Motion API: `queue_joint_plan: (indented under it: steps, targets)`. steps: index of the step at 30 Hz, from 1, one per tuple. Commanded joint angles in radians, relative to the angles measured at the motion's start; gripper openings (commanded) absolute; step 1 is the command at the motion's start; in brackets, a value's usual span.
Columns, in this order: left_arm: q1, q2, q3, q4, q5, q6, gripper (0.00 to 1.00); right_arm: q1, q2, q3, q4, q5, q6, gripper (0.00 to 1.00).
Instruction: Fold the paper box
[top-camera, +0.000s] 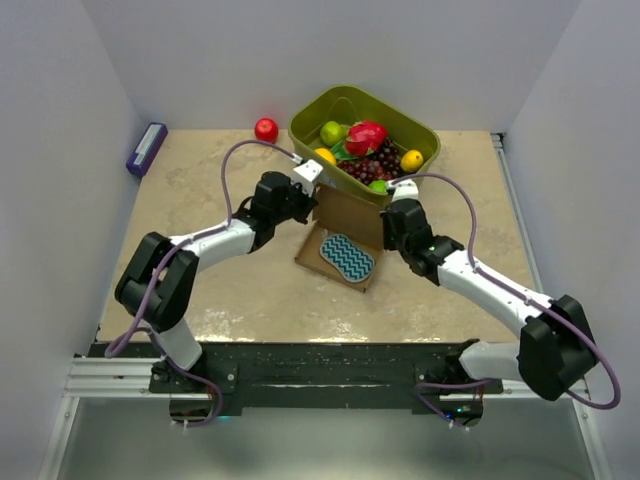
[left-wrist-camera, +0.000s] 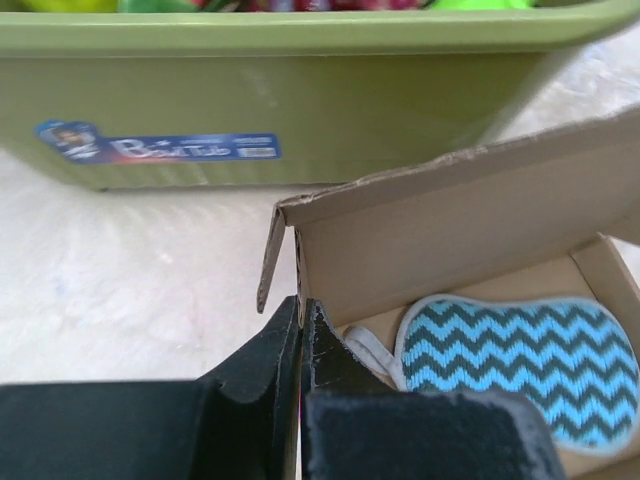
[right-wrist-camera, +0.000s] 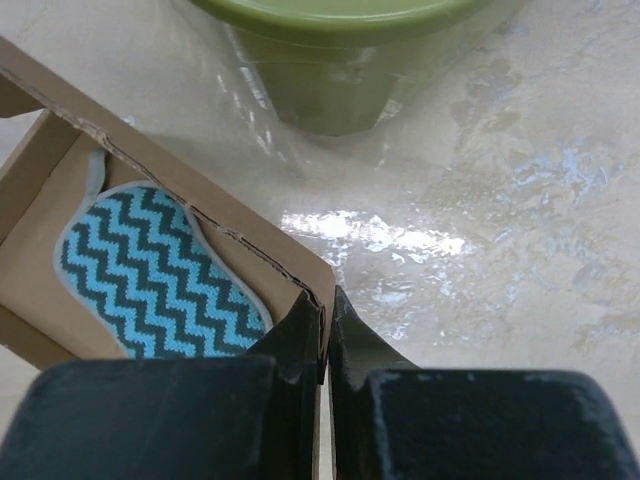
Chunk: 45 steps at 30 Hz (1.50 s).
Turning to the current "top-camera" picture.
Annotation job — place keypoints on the red dragon fruit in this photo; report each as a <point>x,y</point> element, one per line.
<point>364,137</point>

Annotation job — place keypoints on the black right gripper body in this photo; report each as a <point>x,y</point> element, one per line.
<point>390,241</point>

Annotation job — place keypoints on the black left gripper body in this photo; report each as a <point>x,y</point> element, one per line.
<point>297,205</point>

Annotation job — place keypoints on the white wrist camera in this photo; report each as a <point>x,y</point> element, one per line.
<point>402,189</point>
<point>306,175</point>

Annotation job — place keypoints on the purple grape bunch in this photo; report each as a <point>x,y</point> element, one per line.
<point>383,164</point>

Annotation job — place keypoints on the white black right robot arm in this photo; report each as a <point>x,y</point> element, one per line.
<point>551,352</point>

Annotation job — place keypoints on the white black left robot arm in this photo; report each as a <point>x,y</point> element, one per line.
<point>157,284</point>

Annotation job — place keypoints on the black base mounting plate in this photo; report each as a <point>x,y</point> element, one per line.
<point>239,376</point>

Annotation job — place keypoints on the purple rectangular box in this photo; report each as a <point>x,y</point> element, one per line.
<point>142,157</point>

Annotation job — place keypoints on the orange fruit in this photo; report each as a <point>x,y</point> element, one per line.
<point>327,155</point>

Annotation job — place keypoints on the blue zigzag sponge cloth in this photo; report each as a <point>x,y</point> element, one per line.
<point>352,263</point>

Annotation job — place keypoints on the green plastic tub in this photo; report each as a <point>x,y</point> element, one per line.
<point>348,105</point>

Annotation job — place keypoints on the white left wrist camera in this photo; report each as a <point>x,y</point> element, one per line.
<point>306,175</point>

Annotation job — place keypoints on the aluminium rail frame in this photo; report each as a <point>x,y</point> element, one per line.
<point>554,349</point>

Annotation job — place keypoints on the yellow lemon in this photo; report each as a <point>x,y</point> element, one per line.
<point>412,161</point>

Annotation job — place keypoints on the green apple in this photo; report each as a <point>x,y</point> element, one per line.
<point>331,133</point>

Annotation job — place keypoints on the red apple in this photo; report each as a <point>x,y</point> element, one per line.
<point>267,130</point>

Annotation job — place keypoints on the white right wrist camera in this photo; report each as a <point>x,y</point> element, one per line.
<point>402,189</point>

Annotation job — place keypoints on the green lime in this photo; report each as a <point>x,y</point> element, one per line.
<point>379,186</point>

